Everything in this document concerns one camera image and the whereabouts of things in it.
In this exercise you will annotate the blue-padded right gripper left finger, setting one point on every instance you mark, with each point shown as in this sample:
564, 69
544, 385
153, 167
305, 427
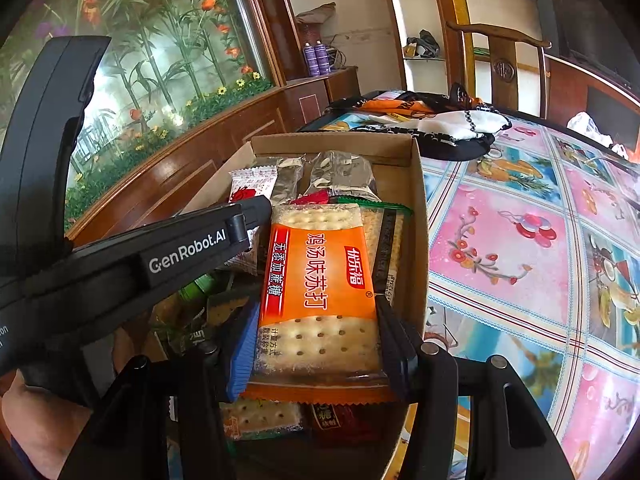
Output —
213, 372

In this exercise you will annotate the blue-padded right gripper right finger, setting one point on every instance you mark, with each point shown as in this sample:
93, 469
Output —
422, 374

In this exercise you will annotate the cardboard snack box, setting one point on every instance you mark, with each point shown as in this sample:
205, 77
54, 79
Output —
397, 244

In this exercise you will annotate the orange soda cracker packet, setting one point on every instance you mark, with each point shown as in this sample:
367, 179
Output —
317, 339

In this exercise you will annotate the person's left hand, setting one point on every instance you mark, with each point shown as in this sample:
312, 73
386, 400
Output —
45, 426

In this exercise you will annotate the colourful fruit tablecloth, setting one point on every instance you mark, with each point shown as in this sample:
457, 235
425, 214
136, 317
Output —
533, 253

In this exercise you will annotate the white red candy packet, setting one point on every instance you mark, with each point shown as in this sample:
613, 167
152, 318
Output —
251, 188

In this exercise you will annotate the silver foil snack packet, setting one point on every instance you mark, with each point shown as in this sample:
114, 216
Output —
342, 174

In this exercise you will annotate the black white orange cloth bag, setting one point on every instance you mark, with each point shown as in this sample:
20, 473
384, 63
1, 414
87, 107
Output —
454, 127

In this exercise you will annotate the flower mural glass panel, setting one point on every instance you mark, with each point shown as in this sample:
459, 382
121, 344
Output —
170, 65

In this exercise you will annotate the white plastic bag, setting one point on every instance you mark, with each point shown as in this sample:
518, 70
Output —
583, 123

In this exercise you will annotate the purple bottles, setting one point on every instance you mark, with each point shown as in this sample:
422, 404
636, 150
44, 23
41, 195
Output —
317, 59

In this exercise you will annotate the wooden chair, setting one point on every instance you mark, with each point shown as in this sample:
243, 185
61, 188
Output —
503, 62

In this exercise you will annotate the black television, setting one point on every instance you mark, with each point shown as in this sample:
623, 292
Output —
586, 33

